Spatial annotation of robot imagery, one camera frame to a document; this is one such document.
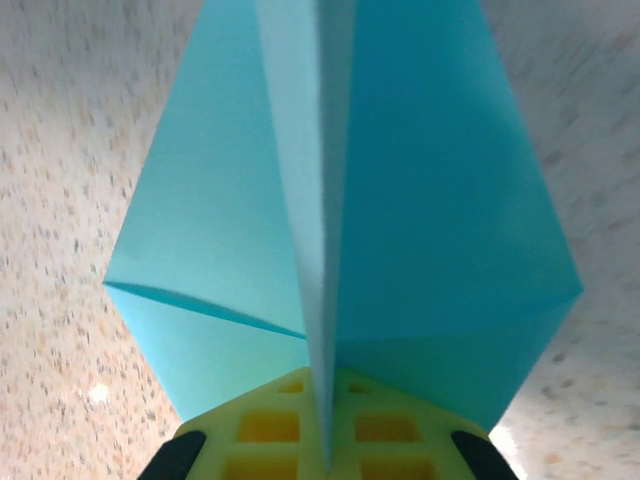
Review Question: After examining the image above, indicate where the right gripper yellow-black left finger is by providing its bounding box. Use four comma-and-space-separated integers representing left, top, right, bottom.
142, 367, 329, 480

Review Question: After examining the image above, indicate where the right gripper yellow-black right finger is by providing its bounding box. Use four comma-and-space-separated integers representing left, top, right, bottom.
329, 367, 521, 480

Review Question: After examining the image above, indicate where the light blue cloth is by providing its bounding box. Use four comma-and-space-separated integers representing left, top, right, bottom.
102, 0, 586, 471

